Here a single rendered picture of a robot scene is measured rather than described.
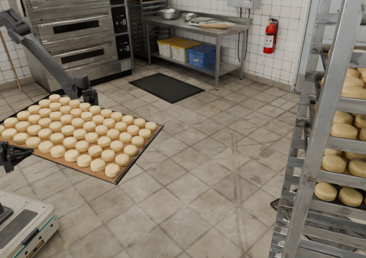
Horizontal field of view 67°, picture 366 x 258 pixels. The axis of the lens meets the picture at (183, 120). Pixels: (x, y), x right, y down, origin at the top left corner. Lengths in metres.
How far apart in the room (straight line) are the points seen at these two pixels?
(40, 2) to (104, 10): 0.94
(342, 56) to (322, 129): 0.15
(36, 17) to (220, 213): 3.45
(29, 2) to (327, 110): 4.11
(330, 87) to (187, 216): 1.90
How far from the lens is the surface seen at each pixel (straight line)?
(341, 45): 0.55
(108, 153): 1.06
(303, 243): 1.53
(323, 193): 0.79
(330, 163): 0.74
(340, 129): 0.70
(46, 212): 2.27
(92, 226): 2.39
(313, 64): 1.03
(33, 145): 1.16
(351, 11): 0.54
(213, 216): 2.33
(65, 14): 4.53
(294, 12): 4.31
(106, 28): 4.77
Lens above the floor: 1.75
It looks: 30 degrees down
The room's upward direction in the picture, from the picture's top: 2 degrees counter-clockwise
